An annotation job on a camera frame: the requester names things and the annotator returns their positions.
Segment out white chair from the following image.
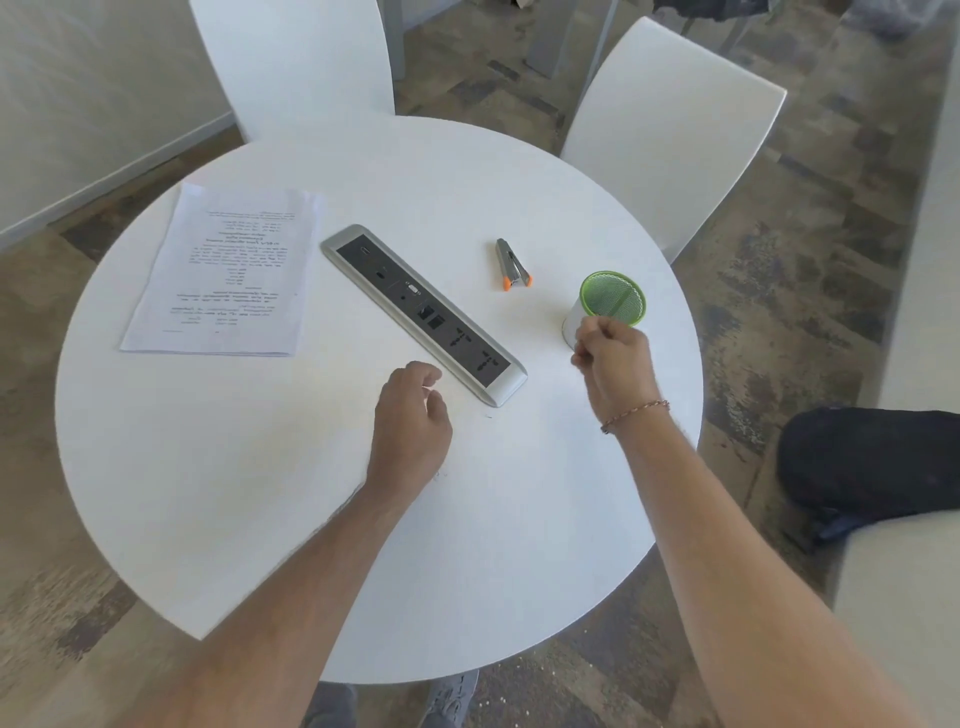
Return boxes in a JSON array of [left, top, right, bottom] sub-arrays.
[[187, 0, 397, 144], [559, 15, 789, 265]]

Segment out beaded wrist bracelet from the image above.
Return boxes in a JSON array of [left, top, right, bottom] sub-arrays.
[[599, 399, 672, 437]]

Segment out grey stapler with orange tips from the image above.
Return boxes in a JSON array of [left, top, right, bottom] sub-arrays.
[[494, 237, 534, 292]]

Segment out grey metal table leg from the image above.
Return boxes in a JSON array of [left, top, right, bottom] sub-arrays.
[[525, 0, 579, 79], [384, 0, 411, 82]]

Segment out black bag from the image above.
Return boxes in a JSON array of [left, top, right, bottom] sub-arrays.
[[776, 406, 960, 547]]

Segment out grey shoe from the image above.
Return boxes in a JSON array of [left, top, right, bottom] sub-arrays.
[[417, 669, 481, 728]]

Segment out printed white paper sheets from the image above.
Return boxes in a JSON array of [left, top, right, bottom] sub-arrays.
[[119, 182, 325, 358]]

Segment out person's right forearm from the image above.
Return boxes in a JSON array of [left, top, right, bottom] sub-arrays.
[[600, 403, 935, 728]]

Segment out person's left hand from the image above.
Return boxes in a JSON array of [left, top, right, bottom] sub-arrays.
[[365, 361, 454, 501]]

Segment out grey trouser leg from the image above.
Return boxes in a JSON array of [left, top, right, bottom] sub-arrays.
[[301, 681, 360, 728]]

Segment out white bench seat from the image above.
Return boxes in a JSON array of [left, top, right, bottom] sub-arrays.
[[831, 505, 960, 728]]

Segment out green mesh pen cup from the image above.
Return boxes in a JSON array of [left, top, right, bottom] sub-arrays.
[[561, 270, 648, 352]]

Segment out silver tabletop power socket strip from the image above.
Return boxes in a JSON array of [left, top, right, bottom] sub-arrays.
[[320, 223, 529, 409]]

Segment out person's right hand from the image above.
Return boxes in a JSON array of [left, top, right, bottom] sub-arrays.
[[570, 315, 668, 434]]

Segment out person's left forearm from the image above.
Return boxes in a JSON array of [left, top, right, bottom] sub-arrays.
[[123, 478, 438, 728]]

